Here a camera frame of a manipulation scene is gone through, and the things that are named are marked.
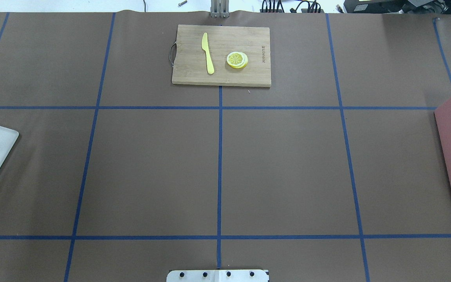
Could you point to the yellow lemon slices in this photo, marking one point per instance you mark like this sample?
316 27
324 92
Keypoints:
237 60

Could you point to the bamboo cutting board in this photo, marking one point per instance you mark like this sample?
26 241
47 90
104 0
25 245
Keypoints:
189 66

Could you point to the yellow plastic knife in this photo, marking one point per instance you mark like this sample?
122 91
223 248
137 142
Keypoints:
205 47

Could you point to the black usb hub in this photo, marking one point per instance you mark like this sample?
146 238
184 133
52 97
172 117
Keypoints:
303 7

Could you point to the black monitor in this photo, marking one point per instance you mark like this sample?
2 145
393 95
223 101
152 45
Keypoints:
396 6

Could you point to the aluminium frame post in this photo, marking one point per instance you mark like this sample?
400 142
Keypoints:
219 9

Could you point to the white camera post base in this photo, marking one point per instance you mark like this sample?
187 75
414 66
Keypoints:
219 275

